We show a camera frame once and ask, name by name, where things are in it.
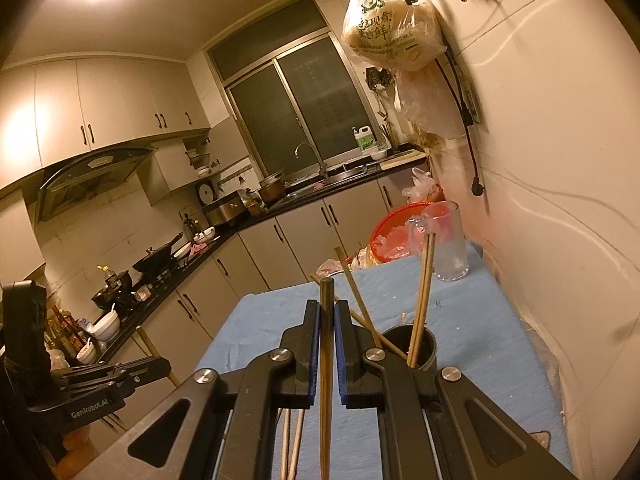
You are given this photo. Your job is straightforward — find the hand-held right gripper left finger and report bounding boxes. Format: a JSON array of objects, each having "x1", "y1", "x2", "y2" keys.
[{"x1": 112, "y1": 300, "x2": 321, "y2": 480}]

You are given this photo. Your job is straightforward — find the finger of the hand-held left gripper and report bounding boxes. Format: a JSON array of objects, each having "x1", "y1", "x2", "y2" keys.
[
  {"x1": 54, "y1": 378, "x2": 147, "y2": 399},
  {"x1": 50, "y1": 355, "x2": 172, "y2": 384}
]

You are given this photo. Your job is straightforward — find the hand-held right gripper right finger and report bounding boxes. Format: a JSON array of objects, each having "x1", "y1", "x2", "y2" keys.
[{"x1": 334, "y1": 300, "x2": 581, "y2": 480}]

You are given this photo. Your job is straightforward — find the tan bamboo chopstick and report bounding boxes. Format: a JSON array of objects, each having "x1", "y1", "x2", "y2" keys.
[
  {"x1": 279, "y1": 408, "x2": 292, "y2": 480},
  {"x1": 319, "y1": 276, "x2": 336, "y2": 480},
  {"x1": 290, "y1": 408, "x2": 306, "y2": 480},
  {"x1": 139, "y1": 326, "x2": 181, "y2": 388}
]

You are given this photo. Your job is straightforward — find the dark perforated utensil holder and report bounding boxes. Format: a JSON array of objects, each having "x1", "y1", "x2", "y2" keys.
[{"x1": 380, "y1": 324, "x2": 438, "y2": 376}]

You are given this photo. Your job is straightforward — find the bunch of wooden chopsticks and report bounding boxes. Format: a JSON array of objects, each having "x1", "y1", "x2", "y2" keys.
[{"x1": 310, "y1": 231, "x2": 437, "y2": 368}]

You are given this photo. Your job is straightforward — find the cluster of sauce bottles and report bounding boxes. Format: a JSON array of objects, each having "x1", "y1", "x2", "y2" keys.
[{"x1": 47, "y1": 305, "x2": 88, "y2": 356}]

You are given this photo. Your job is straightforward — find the large white bowl with spoon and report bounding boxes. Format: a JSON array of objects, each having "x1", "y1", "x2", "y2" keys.
[{"x1": 92, "y1": 310, "x2": 122, "y2": 342}]

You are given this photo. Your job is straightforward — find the black cooking pot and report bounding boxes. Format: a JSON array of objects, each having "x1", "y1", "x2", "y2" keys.
[{"x1": 91, "y1": 270, "x2": 133, "y2": 311}]

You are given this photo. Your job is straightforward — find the gas stove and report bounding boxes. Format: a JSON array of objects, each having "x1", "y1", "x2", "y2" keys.
[{"x1": 112, "y1": 260, "x2": 176, "y2": 306}]

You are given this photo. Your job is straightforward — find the black wok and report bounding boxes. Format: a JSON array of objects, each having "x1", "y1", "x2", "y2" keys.
[{"x1": 132, "y1": 232, "x2": 185, "y2": 272}]

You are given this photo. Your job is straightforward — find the red plastic basket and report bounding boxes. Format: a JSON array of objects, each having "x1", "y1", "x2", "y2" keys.
[{"x1": 369, "y1": 201, "x2": 436, "y2": 266}]

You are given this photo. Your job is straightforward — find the blue tablecloth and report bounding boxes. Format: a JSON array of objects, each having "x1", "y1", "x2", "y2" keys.
[{"x1": 192, "y1": 240, "x2": 573, "y2": 480}]

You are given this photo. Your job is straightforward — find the clear glass pitcher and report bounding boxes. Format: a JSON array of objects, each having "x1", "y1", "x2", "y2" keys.
[{"x1": 410, "y1": 201, "x2": 471, "y2": 283}]

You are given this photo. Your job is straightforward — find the black kitchen countertop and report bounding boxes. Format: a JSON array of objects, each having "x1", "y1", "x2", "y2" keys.
[{"x1": 90, "y1": 157, "x2": 428, "y2": 366}]

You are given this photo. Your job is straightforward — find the black range hood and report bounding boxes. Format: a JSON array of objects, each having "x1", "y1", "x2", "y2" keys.
[{"x1": 37, "y1": 147, "x2": 158, "y2": 222}]

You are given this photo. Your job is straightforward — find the silver countertop appliance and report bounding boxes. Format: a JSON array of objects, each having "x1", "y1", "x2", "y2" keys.
[{"x1": 204, "y1": 197, "x2": 246, "y2": 227}]

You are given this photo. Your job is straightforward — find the copper cooking pot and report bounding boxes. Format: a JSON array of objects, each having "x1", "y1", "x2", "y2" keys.
[{"x1": 257, "y1": 170, "x2": 287, "y2": 205}]

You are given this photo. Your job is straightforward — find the steel sink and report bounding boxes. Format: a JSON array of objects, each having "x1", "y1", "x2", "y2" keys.
[{"x1": 287, "y1": 164, "x2": 368, "y2": 196}]

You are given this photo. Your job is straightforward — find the white crumpled plastic bag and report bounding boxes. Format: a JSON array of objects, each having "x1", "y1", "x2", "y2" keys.
[{"x1": 402, "y1": 167, "x2": 443, "y2": 203}]

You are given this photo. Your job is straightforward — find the chrome kitchen faucet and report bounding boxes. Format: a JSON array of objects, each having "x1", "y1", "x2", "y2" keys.
[{"x1": 294, "y1": 141, "x2": 330, "y2": 181}]

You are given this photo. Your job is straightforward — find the wooden cutting board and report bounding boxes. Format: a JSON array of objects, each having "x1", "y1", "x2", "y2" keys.
[{"x1": 380, "y1": 152, "x2": 427, "y2": 171}]

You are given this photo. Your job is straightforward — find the kitchen window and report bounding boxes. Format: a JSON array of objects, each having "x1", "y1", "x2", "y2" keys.
[{"x1": 207, "y1": 0, "x2": 386, "y2": 176}]

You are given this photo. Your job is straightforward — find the beige upper kitchen cabinets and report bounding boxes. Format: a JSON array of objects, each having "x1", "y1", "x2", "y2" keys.
[{"x1": 0, "y1": 57, "x2": 211, "y2": 201}]

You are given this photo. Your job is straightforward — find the hanging clear plastic bags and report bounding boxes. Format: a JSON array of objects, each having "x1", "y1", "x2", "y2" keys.
[{"x1": 394, "y1": 67, "x2": 468, "y2": 141}]

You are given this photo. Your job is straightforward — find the hanging bag of flatbread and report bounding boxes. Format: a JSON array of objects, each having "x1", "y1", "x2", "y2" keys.
[{"x1": 341, "y1": 0, "x2": 448, "y2": 72}]

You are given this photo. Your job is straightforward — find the wall shelf with dishes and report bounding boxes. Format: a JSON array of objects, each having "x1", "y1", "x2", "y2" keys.
[{"x1": 182, "y1": 135, "x2": 221, "y2": 178}]

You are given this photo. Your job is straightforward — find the wall power outlet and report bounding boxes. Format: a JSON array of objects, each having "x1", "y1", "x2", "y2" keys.
[{"x1": 460, "y1": 82, "x2": 482, "y2": 125}]

